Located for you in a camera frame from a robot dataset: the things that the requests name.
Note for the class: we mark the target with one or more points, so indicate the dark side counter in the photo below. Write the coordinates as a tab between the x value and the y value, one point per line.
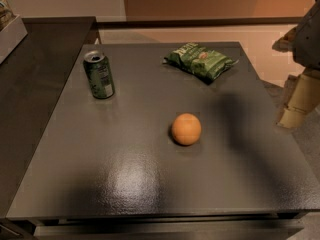
32	78

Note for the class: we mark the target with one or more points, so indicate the green soda can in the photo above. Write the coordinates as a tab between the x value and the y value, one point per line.
98	72

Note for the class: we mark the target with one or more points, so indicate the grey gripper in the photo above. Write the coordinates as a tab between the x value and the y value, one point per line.
308	40

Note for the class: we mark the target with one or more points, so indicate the orange fruit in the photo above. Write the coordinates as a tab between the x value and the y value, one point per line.
186	129

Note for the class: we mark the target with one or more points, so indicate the green chip bag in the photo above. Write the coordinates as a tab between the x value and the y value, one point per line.
205	64

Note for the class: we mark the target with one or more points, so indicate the white box on counter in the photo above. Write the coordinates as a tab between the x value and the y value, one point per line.
12	30

